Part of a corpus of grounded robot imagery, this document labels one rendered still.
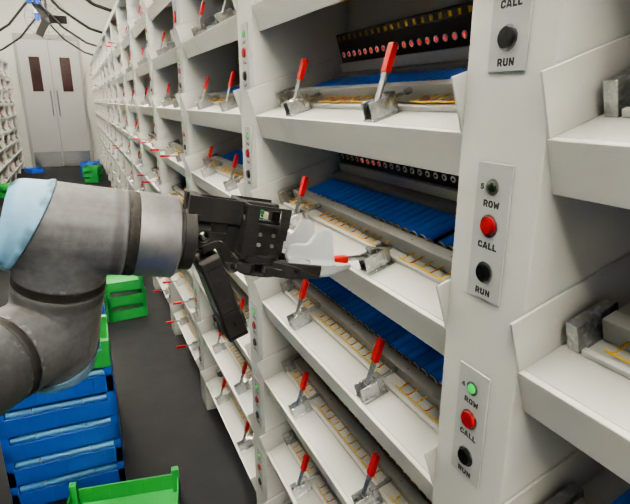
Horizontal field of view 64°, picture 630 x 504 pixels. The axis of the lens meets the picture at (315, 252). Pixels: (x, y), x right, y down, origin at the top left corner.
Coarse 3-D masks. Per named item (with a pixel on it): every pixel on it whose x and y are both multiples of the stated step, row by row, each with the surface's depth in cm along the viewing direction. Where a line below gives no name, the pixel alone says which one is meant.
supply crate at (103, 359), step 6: (102, 318) 157; (102, 324) 158; (102, 330) 158; (102, 336) 159; (108, 336) 153; (102, 342) 141; (108, 342) 146; (102, 348) 141; (108, 348) 142; (102, 354) 142; (108, 354) 143; (96, 360) 142; (102, 360) 142; (108, 360) 143; (96, 366) 142; (102, 366) 143
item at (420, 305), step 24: (312, 168) 107; (360, 168) 98; (264, 192) 103; (288, 192) 104; (432, 192) 79; (456, 192) 73; (336, 240) 80; (360, 288) 69; (384, 288) 62; (408, 288) 61; (432, 288) 59; (384, 312) 65; (408, 312) 58; (432, 312) 55; (432, 336) 55
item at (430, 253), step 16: (320, 208) 93; (336, 208) 86; (336, 224) 83; (352, 224) 82; (368, 224) 76; (384, 224) 74; (384, 240) 73; (400, 240) 68; (416, 240) 66; (416, 256) 66; (432, 256) 62; (448, 256) 60; (432, 272) 61; (448, 272) 60
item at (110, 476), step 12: (120, 468) 153; (72, 480) 148; (84, 480) 150; (96, 480) 151; (108, 480) 153; (120, 480) 154; (12, 492) 142; (24, 492) 144; (36, 492) 145; (48, 492) 146; (60, 492) 148
